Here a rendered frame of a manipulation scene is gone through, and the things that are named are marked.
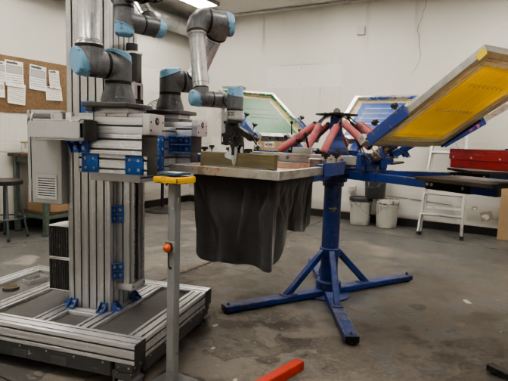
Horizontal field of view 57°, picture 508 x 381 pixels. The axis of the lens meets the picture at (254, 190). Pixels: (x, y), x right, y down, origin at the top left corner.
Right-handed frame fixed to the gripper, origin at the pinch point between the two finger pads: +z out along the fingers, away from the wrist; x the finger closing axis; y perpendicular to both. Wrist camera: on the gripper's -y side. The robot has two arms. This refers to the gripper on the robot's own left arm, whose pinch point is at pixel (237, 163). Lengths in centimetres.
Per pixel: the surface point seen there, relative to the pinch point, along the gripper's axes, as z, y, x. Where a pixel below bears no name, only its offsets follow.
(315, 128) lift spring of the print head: -20, 6, -108
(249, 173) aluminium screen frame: 3.2, -14.7, 13.5
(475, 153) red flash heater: -8, -97, -49
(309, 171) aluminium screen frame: 3.1, -28.9, -18.1
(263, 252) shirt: 39.2, -17.2, 3.7
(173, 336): 75, 11, 32
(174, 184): 8.7, 10.9, 32.7
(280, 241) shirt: 35.8, -20.5, -7.1
